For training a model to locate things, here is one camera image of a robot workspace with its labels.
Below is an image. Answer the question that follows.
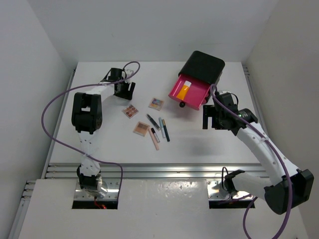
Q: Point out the glitter nine-colour palette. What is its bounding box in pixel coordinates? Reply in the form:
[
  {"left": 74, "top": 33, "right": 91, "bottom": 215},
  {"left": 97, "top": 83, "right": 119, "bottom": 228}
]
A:
[{"left": 149, "top": 98, "right": 164, "bottom": 111}]

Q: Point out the pink drawer black knob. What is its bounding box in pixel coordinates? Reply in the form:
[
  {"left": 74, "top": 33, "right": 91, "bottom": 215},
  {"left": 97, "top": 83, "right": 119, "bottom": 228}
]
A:
[{"left": 168, "top": 74, "right": 210, "bottom": 111}]

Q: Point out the orange tube white cap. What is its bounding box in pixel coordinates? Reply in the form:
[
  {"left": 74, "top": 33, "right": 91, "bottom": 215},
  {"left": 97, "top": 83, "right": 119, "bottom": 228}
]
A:
[{"left": 176, "top": 81, "right": 192, "bottom": 101}]

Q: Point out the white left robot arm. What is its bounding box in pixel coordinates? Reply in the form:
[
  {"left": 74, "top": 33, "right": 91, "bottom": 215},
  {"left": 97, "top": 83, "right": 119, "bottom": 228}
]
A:
[{"left": 71, "top": 68, "right": 135, "bottom": 194}]

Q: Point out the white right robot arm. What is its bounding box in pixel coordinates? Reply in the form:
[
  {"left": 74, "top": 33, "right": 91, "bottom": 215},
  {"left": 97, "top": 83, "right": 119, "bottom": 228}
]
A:
[{"left": 203, "top": 91, "right": 314, "bottom": 215}]

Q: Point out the clear nine-pan brown palette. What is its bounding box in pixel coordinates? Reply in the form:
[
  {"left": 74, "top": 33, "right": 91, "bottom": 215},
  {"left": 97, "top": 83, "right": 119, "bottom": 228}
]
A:
[{"left": 122, "top": 105, "right": 139, "bottom": 119}]

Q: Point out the beige four-pan palette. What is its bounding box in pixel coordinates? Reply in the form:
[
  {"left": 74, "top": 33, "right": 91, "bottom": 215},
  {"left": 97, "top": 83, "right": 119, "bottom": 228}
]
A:
[{"left": 133, "top": 121, "right": 150, "bottom": 137}]

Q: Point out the black eyeliner pencil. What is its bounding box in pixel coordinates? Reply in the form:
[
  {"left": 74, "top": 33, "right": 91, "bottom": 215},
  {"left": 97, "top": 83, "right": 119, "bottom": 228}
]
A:
[{"left": 146, "top": 114, "right": 160, "bottom": 130}]

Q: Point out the light blue mascara tube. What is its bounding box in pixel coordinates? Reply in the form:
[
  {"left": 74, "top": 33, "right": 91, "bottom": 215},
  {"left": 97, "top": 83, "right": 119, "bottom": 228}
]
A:
[{"left": 159, "top": 117, "right": 166, "bottom": 138}]

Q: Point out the black cap clear tube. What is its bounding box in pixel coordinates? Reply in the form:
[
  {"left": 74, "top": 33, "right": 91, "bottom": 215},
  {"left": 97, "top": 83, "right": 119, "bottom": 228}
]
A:
[{"left": 151, "top": 128, "right": 160, "bottom": 143}]

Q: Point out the dark green gold tube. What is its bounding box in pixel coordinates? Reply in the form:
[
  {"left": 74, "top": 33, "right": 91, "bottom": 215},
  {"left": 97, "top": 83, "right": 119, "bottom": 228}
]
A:
[{"left": 161, "top": 119, "right": 170, "bottom": 142}]

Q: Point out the black drawer cabinet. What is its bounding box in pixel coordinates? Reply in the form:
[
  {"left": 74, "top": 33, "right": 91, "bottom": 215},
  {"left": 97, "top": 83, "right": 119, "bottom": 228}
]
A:
[{"left": 178, "top": 51, "right": 225, "bottom": 85}]

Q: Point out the pink beige stick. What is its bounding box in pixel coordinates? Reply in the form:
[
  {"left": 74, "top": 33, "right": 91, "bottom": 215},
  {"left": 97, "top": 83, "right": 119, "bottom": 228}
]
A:
[{"left": 148, "top": 128, "right": 159, "bottom": 150}]

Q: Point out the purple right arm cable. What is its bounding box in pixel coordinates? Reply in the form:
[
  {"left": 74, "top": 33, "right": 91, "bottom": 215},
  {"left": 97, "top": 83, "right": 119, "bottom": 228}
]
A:
[{"left": 210, "top": 84, "right": 294, "bottom": 239}]

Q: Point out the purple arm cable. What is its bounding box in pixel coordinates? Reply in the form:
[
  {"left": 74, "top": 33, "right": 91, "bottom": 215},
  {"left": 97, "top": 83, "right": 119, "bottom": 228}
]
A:
[
  {"left": 210, "top": 84, "right": 294, "bottom": 239},
  {"left": 41, "top": 61, "right": 141, "bottom": 200}
]

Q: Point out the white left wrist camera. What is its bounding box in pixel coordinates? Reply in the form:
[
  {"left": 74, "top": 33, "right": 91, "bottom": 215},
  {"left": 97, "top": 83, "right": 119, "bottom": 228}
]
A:
[{"left": 124, "top": 69, "right": 134, "bottom": 79}]

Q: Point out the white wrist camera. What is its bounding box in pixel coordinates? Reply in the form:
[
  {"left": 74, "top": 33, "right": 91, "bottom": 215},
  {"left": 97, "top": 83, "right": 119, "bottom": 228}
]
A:
[
  {"left": 124, "top": 69, "right": 134, "bottom": 79},
  {"left": 219, "top": 92, "right": 239, "bottom": 112}
]

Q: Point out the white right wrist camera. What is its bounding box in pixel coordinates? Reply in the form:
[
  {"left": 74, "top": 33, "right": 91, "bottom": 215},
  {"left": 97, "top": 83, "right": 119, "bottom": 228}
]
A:
[{"left": 219, "top": 92, "right": 239, "bottom": 112}]

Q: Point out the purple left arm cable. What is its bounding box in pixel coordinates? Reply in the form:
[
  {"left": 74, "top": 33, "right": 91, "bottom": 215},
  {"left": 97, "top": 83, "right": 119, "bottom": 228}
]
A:
[{"left": 41, "top": 61, "right": 141, "bottom": 200}]

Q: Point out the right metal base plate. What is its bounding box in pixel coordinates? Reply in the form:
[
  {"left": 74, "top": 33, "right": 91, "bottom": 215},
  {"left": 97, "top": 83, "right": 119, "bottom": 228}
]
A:
[{"left": 206, "top": 179, "right": 254, "bottom": 202}]

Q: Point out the metal base plate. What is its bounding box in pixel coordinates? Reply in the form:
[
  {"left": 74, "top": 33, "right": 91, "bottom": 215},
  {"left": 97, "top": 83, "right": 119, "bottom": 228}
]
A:
[
  {"left": 73, "top": 180, "right": 119, "bottom": 202},
  {"left": 206, "top": 179, "right": 254, "bottom": 202}
]

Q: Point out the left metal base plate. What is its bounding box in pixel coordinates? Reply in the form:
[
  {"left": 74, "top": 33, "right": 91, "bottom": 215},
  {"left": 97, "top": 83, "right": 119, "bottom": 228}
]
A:
[{"left": 73, "top": 180, "right": 119, "bottom": 202}]

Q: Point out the aluminium rail frame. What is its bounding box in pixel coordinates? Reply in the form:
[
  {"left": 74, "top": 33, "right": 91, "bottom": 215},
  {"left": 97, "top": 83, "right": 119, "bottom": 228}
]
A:
[{"left": 17, "top": 62, "right": 265, "bottom": 239}]

